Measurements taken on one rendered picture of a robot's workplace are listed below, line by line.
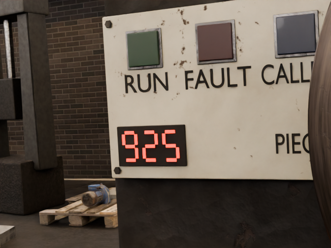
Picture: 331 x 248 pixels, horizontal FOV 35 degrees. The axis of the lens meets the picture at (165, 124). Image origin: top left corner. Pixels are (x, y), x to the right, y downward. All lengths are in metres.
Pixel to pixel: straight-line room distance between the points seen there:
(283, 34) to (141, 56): 0.15
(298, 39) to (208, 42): 0.09
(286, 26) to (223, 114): 0.11
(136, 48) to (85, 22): 7.09
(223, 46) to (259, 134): 0.09
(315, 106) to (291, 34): 0.15
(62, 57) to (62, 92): 0.50
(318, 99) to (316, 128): 0.02
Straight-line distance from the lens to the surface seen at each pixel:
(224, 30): 0.53
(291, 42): 0.51
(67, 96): 7.77
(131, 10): 0.60
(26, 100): 5.67
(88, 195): 4.93
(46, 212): 5.10
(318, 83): 0.38
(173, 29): 0.55
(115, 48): 0.58
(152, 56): 0.55
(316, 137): 0.38
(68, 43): 7.77
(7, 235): 4.71
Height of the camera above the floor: 1.15
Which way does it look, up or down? 3 degrees down
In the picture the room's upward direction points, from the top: 3 degrees counter-clockwise
